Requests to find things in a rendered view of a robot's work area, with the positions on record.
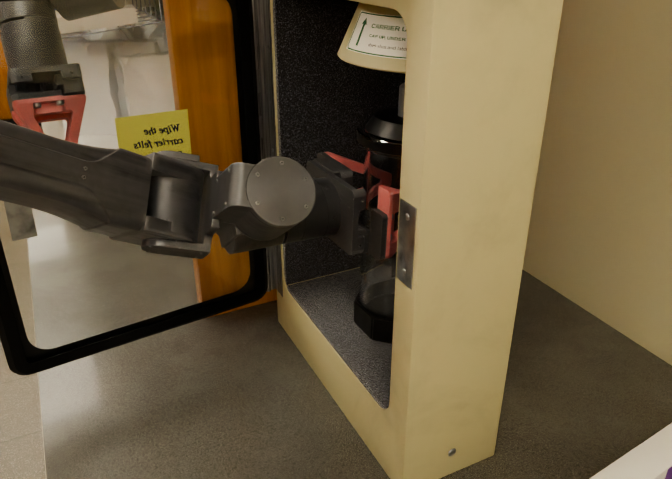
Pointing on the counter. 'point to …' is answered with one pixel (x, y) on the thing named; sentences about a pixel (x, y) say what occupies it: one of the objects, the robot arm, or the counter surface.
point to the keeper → (406, 243)
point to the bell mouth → (375, 39)
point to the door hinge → (266, 99)
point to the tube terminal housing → (449, 208)
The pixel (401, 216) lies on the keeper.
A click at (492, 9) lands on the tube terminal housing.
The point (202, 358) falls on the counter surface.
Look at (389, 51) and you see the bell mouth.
